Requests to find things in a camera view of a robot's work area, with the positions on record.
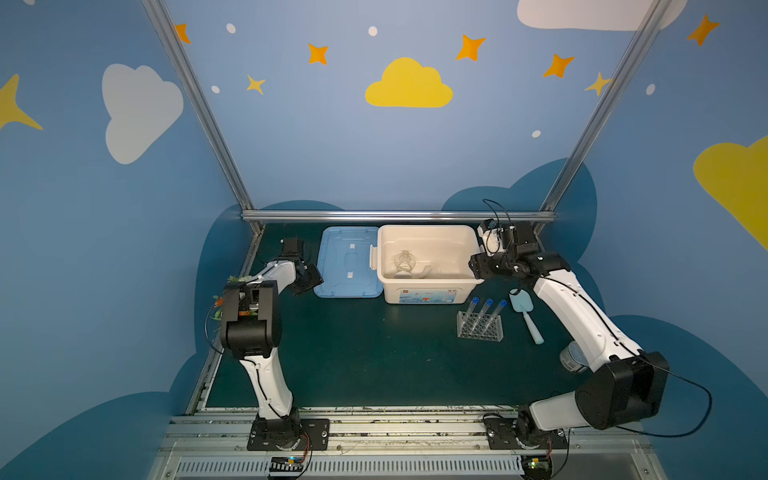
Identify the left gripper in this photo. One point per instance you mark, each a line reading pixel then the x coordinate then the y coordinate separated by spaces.
pixel 306 274

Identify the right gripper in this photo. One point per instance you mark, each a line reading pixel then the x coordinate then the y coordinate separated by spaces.
pixel 489 264

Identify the light blue bin lid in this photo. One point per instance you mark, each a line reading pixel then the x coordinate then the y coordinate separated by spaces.
pixel 344 263

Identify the test tube blue cap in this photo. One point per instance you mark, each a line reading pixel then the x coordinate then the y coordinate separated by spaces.
pixel 468 316
pixel 494 315
pixel 482 313

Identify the clear test tube rack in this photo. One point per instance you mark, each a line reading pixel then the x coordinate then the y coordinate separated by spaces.
pixel 495 334

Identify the white plastic storage bin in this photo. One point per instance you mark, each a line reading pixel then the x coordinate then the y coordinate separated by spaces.
pixel 425 264

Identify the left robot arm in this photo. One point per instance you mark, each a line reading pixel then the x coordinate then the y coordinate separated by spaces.
pixel 251 328

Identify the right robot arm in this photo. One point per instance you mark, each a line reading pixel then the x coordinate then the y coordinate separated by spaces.
pixel 627 383

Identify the light blue plastic scoop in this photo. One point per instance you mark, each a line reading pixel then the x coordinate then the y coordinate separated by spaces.
pixel 521 303

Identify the potted artificial flower plant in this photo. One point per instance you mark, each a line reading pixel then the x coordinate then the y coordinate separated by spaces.
pixel 216 312

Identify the aluminium frame rail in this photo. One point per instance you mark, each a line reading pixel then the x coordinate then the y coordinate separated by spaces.
pixel 375 216

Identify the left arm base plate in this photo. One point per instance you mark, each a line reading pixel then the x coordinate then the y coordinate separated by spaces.
pixel 288 435

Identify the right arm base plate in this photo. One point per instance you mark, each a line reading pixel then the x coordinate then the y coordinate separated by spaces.
pixel 502 434

